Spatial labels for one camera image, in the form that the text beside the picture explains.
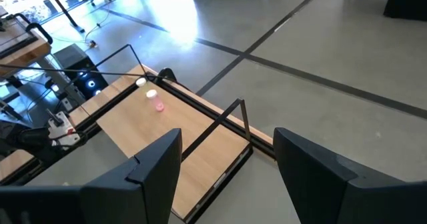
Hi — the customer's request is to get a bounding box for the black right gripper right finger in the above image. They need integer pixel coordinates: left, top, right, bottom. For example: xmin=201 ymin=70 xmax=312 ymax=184
xmin=272 ymin=127 xmax=427 ymax=224

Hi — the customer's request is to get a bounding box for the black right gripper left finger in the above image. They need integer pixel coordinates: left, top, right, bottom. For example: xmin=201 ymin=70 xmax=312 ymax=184
xmin=0 ymin=127 xmax=183 ymax=224

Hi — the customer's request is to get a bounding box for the small pink pill bottle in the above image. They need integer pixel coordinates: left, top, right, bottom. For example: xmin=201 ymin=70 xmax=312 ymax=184
xmin=145 ymin=89 xmax=165 ymax=113

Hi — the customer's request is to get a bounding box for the grey table mat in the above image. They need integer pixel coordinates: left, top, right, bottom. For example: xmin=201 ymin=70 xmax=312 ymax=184
xmin=26 ymin=130 xmax=301 ymax=224

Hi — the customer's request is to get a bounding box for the black computer tower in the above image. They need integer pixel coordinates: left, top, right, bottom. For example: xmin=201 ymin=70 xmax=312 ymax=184
xmin=53 ymin=43 xmax=110 ymax=101

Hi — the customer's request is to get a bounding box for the wooden side table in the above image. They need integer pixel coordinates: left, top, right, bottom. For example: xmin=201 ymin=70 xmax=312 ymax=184
xmin=0 ymin=12 xmax=53 ymax=78

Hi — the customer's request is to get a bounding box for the black desk leg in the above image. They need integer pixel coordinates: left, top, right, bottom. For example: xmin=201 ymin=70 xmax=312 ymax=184
xmin=43 ymin=0 xmax=86 ymax=34

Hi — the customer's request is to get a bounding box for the black cabinet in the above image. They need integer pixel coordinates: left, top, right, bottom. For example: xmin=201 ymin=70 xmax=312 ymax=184
xmin=382 ymin=0 xmax=427 ymax=21

